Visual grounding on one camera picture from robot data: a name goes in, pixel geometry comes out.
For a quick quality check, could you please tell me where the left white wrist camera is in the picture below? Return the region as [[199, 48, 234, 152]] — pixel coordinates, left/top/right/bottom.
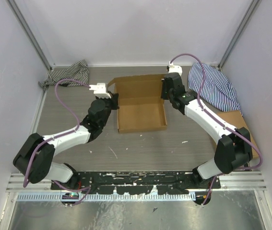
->
[[89, 83, 112, 99]]

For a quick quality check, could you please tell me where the white slotted cable duct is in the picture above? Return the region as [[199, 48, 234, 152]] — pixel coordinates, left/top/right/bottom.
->
[[16, 191, 196, 202]]

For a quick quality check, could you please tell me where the left aluminium corner post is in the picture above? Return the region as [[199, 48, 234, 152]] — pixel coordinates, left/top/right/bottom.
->
[[7, 0, 56, 70]]

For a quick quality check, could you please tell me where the folded brown cardboard box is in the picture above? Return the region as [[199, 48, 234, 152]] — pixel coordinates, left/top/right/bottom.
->
[[212, 110, 261, 160]]

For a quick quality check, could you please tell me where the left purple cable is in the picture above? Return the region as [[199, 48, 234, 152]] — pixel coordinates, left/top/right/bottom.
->
[[23, 79, 93, 207]]

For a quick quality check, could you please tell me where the grey striped cloth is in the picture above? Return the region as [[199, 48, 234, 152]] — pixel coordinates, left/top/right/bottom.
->
[[38, 59, 89, 90]]

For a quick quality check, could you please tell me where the blue striped cloth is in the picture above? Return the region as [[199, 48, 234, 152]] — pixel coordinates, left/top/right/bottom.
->
[[188, 63, 241, 112]]

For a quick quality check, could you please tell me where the aluminium rail frame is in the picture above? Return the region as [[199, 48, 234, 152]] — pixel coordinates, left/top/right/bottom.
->
[[5, 171, 267, 192]]

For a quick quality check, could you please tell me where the purple cable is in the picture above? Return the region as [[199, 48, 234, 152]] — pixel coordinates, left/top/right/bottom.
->
[[169, 54, 264, 207], [23, 79, 93, 207]]

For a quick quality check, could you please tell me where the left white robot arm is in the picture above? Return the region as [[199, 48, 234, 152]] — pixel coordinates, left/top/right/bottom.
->
[[12, 93, 119, 190]]

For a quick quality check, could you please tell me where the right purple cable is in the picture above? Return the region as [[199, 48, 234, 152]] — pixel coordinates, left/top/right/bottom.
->
[[169, 54, 264, 207]]

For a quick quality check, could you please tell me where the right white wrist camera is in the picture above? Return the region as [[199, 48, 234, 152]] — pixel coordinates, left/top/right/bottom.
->
[[166, 62, 183, 76]]

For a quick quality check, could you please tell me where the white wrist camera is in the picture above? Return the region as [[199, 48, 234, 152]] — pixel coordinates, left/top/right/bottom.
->
[[166, 62, 183, 76], [89, 83, 112, 99]]

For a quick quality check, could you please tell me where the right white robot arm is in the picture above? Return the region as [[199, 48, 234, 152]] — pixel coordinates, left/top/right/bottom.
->
[[161, 72, 253, 189]]

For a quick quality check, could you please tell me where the right aluminium corner post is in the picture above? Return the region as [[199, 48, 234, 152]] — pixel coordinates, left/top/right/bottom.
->
[[217, 0, 261, 70]]

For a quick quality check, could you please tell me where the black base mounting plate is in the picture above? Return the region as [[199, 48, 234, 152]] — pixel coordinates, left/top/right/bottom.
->
[[58, 171, 221, 195]]

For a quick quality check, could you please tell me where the aluminium corner post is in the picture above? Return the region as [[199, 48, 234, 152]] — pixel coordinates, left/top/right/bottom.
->
[[217, 0, 261, 70], [7, 0, 56, 70]]

